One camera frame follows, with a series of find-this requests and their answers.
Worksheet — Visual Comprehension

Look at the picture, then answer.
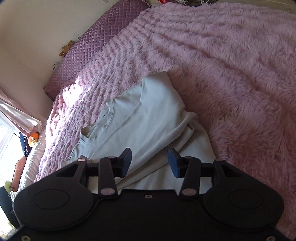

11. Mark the white Nevada sweatshirt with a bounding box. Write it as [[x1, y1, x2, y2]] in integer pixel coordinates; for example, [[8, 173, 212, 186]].
[[61, 72, 215, 191]]

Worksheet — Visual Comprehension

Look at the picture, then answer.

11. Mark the green plush toy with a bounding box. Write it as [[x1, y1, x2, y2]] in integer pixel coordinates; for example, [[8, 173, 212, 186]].
[[4, 181, 13, 194]]

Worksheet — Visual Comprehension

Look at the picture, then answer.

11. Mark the peach pillow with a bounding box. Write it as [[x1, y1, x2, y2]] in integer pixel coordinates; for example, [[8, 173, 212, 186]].
[[11, 156, 27, 192]]

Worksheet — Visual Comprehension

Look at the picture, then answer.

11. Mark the navy patterned pillow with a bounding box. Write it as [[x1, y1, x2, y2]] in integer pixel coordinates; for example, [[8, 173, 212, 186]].
[[19, 132, 32, 158]]

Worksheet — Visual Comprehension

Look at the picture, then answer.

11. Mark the orange plush toy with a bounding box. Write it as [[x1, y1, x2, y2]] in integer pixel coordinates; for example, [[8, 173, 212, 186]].
[[28, 132, 39, 148]]

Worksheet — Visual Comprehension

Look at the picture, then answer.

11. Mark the pink curtain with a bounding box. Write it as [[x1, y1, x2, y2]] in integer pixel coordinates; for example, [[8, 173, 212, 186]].
[[1, 90, 47, 137]]

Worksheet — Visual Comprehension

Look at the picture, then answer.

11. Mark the pink fluffy bed blanket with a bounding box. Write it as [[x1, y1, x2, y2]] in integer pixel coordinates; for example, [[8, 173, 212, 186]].
[[36, 3, 295, 239]]

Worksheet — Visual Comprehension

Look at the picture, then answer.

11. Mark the brown teddy bear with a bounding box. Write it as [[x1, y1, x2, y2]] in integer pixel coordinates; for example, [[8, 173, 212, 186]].
[[59, 41, 75, 58]]

